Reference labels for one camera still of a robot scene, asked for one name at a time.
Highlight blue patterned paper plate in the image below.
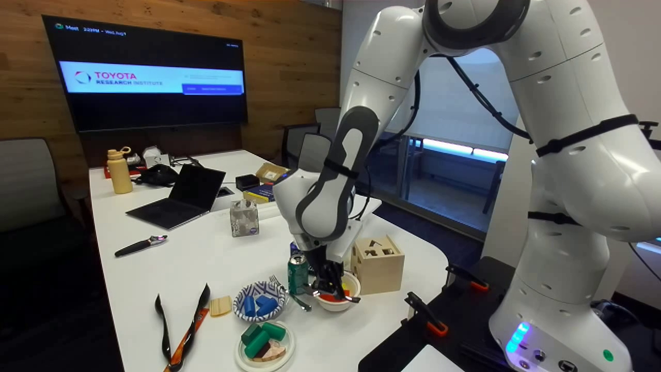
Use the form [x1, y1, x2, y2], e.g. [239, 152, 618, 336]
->
[233, 277, 286, 325]

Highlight green cylinder block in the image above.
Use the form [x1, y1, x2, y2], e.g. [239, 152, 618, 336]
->
[262, 320, 286, 342]
[239, 322, 264, 348]
[243, 332, 275, 359]

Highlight green soda can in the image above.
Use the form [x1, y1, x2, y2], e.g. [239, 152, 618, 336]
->
[286, 250, 310, 298]

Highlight white paper plate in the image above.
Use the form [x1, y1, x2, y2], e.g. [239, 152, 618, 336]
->
[233, 320, 297, 372]

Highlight tan flat piece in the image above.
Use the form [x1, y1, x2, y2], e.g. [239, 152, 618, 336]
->
[206, 296, 235, 319]

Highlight black cloth bag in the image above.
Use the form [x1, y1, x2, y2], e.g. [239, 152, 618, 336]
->
[132, 164, 182, 189]

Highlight tan cardboard box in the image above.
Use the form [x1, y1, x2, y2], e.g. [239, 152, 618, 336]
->
[254, 162, 288, 183]

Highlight blue block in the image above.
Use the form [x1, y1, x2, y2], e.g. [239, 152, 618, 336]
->
[243, 292, 280, 317]

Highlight grey plastic utensil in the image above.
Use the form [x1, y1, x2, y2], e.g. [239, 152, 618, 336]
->
[292, 292, 314, 315]

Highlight black bar clamp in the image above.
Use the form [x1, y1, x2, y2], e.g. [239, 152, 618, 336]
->
[403, 289, 450, 339]
[444, 264, 492, 296]

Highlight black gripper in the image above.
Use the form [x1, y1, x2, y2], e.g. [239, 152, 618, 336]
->
[299, 235, 347, 293]

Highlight grey patterned cube box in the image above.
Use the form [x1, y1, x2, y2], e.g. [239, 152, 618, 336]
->
[226, 198, 262, 239]

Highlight grey office chair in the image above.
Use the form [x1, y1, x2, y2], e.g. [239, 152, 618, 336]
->
[280, 122, 319, 170]
[296, 133, 340, 173]
[0, 137, 79, 235]

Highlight black orange tongs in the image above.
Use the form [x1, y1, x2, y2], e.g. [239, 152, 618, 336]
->
[152, 283, 212, 372]

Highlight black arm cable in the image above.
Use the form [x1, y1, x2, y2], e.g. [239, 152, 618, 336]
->
[440, 54, 534, 145]

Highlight black marker pen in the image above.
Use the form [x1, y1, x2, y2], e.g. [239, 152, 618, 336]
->
[112, 234, 170, 261]

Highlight yellow water bottle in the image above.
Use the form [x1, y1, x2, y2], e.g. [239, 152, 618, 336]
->
[102, 145, 137, 196]

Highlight small black box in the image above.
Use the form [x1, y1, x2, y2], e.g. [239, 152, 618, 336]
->
[233, 173, 262, 194]

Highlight wooden shape sorter box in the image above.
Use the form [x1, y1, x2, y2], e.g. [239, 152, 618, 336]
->
[349, 231, 407, 298]

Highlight white bowl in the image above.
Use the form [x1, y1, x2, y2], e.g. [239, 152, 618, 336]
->
[311, 269, 364, 317]

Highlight black laptop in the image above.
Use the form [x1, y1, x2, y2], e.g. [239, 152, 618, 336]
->
[123, 164, 226, 231]

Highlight wall mounted TV monitor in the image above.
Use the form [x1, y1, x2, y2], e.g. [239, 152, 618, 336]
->
[41, 15, 249, 134]

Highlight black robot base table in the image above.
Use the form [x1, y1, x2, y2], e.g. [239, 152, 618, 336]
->
[357, 254, 661, 372]

